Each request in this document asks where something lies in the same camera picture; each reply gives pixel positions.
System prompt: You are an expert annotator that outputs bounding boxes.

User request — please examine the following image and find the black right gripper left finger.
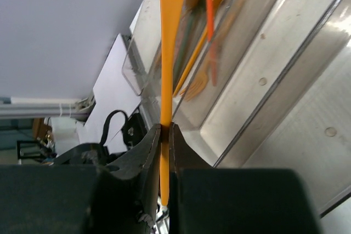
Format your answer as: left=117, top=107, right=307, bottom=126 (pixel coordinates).
left=1, top=124, right=161, bottom=233

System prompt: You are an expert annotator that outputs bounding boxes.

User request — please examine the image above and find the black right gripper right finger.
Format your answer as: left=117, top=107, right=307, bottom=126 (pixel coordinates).
left=169, top=124, right=322, bottom=233

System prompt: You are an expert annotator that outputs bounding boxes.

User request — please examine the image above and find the teal plastic spoon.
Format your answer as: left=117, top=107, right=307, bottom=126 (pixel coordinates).
left=173, top=10, right=196, bottom=76

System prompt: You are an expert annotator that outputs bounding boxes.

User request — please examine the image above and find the orange plastic knife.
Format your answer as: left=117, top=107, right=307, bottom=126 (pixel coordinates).
left=160, top=0, right=183, bottom=206

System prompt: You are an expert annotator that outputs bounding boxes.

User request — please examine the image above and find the dark orange plastic fork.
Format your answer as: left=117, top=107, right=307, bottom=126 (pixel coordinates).
left=206, top=0, right=214, bottom=43

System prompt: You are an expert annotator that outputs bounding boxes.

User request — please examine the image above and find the small orange plastic fork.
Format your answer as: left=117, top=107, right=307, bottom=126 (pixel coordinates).
left=181, top=11, right=239, bottom=101

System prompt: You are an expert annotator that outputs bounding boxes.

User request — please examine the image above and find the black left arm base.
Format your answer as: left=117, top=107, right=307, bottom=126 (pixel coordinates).
left=39, top=110, right=147, bottom=165

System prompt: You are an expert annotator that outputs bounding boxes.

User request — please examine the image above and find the aluminium rail frame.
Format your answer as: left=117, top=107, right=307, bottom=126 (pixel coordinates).
left=1, top=96, right=95, bottom=120

